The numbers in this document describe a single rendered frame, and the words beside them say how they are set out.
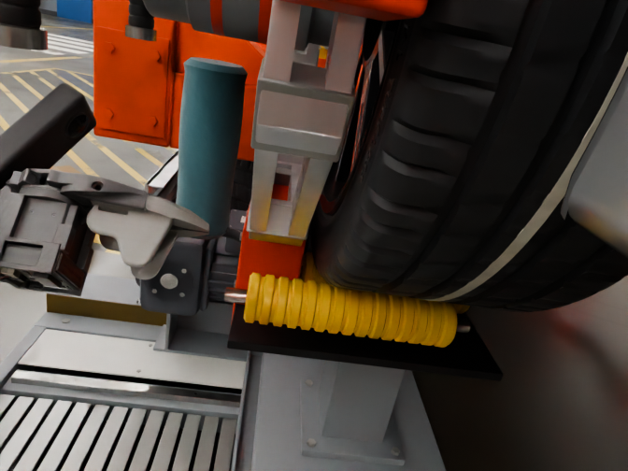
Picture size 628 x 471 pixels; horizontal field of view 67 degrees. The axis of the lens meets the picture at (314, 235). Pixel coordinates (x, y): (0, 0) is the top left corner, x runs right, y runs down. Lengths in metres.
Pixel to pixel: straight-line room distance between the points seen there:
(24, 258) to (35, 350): 0.81
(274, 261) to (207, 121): 0.22
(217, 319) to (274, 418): 0.43
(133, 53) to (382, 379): 0.78
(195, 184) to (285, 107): 0.41
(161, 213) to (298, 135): 0.13
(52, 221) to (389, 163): 0.25
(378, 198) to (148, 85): 0.80
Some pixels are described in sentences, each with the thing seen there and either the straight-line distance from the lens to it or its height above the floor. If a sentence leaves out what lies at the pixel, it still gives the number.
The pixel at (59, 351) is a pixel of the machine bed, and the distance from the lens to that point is 1.19.
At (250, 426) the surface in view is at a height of 0.15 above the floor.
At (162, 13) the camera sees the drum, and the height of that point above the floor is 0.79.
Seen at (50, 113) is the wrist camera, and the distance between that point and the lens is 0.46.
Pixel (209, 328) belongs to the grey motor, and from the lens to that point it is 1.21.
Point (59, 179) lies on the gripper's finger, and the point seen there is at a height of 0.67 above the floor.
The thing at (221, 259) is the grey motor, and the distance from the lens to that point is 0.97.
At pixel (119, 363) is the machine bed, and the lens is 1.14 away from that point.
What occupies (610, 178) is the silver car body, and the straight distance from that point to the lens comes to 0.22.
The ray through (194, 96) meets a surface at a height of 0.69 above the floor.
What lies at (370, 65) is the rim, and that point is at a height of 0.78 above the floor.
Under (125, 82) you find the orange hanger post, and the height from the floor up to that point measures 0.64.
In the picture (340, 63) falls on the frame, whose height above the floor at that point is 0.79.
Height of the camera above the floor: 0.80
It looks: 23 degrees down
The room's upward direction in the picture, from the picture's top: 11 degrees clockwise
